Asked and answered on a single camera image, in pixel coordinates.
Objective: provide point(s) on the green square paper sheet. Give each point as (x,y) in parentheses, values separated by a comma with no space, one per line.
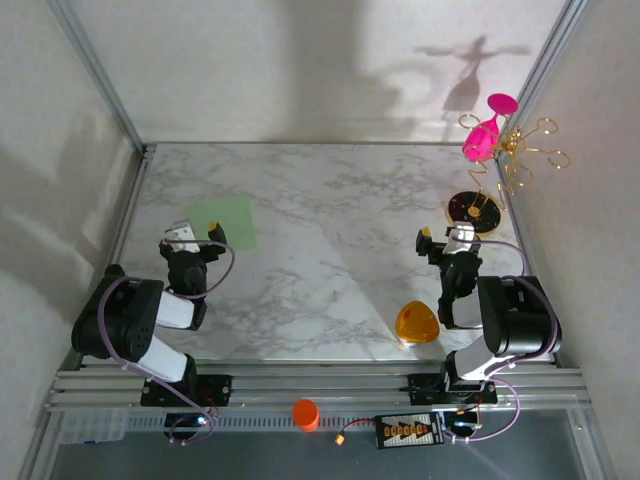
(235,220)

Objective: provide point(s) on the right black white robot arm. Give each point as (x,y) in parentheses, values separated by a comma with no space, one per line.
(520,320)

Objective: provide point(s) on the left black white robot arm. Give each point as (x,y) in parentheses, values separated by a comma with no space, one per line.
(125,325)

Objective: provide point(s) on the orange translucent cup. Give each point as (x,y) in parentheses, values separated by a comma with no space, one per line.
(417,322)

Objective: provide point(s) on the pink wine glass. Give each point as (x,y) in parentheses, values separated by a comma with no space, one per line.
(480,142)

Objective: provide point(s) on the black controller box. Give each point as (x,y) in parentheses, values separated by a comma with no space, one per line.
(462,425)
(182,422)

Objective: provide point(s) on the black charger board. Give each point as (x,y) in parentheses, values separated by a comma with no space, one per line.
(407,430)

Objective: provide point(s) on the clear plastic organizer box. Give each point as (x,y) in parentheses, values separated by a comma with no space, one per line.
(92,425)

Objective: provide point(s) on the orange plastic cylinder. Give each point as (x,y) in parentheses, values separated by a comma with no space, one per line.
(306,415)

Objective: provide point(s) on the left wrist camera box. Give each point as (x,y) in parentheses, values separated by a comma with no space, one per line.
(180,235)

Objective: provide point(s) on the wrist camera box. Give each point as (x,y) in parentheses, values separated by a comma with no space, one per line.
(180,235)
(462,237)

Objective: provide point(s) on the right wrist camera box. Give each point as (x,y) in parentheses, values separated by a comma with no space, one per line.
(462,237)

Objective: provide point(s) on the aluminium side rail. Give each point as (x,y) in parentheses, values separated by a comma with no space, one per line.
(118,240)
(517,215)

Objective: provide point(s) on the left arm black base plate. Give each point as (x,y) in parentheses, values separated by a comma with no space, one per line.
(220,387)

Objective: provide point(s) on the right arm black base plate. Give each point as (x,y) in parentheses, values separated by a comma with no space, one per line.
(422,392)

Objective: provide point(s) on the aluminium mounting rail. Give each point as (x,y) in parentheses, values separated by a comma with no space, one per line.
(325,387)

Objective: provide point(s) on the aluminium frame post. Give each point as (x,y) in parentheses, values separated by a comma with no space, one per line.
(96,70)
(546,55)

